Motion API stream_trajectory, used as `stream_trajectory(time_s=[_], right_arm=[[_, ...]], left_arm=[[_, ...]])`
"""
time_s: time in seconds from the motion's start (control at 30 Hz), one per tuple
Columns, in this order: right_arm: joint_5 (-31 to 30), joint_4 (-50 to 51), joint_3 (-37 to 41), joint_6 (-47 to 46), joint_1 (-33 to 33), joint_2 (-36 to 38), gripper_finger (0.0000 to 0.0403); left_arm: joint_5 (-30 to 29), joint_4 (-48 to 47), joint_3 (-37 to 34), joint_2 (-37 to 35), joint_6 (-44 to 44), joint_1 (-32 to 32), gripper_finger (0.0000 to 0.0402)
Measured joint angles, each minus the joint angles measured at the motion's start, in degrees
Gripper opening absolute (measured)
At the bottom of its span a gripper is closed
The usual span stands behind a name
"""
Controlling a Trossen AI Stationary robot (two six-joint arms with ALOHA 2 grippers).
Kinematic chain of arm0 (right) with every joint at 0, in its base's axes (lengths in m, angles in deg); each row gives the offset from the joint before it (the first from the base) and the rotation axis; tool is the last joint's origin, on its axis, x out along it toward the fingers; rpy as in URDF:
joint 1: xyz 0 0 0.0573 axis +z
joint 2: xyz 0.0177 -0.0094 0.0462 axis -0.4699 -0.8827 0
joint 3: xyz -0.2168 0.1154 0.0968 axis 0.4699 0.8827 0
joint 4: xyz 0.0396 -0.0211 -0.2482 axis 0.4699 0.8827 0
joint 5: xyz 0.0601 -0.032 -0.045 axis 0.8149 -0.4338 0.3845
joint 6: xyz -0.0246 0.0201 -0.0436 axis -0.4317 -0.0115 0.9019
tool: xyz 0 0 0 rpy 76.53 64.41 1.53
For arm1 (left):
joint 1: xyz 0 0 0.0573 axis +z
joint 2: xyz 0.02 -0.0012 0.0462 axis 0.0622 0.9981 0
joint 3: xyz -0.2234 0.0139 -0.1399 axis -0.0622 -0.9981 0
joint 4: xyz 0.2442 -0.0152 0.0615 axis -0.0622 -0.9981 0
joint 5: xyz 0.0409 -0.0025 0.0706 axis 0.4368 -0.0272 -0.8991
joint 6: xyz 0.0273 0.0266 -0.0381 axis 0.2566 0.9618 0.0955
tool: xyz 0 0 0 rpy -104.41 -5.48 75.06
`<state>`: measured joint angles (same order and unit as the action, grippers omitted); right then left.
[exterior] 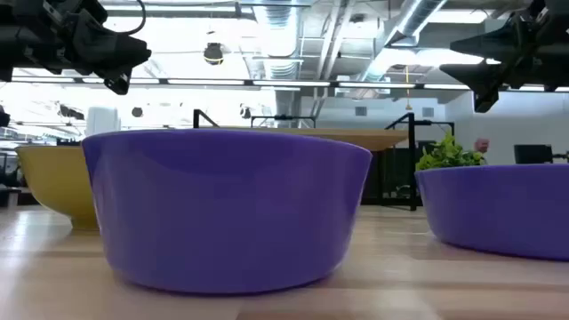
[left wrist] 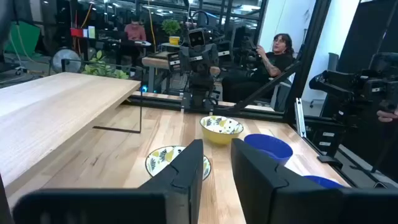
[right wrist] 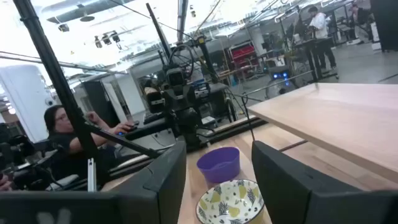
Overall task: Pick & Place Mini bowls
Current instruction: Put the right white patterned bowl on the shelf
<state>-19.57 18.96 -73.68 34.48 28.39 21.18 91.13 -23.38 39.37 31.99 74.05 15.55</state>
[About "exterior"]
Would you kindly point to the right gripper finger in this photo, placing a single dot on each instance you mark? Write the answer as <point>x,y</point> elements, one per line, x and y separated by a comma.
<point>493,44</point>
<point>480,77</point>

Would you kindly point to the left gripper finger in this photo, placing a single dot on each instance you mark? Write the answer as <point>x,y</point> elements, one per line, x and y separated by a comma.
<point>111,49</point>
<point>117,82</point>

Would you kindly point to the yellow-grey patterned ceramic bowl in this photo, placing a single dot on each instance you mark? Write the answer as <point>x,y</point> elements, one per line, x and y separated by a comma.
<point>53,178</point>

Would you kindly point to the blue plastic mini bowl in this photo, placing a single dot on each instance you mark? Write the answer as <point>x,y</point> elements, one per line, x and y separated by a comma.
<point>498,209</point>
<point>222,213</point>

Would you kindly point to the white upright panel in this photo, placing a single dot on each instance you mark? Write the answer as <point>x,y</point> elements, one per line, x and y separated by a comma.
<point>103,121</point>

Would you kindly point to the person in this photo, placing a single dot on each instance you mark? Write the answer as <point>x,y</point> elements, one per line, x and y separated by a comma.
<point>481,145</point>

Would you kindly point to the small green potted plant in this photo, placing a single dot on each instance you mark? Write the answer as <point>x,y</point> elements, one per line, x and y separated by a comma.
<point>444,155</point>

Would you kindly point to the black monitor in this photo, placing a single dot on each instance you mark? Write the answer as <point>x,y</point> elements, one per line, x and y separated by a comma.
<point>533,154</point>

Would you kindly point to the black round ceiling fixture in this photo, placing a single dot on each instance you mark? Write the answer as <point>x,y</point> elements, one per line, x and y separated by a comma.
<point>213,53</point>

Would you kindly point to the wooden shelf with black legs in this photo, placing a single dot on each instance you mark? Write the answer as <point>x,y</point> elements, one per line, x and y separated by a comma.
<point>387,138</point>

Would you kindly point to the black metal stand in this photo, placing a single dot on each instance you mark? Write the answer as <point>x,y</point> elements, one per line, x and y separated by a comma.
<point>284,117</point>

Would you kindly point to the silver ventilation duct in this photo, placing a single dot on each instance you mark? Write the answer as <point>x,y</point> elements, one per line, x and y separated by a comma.
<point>278,40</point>
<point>413,18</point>

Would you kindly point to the long ceiling light rail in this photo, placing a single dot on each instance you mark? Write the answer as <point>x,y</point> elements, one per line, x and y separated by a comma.
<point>289,83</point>

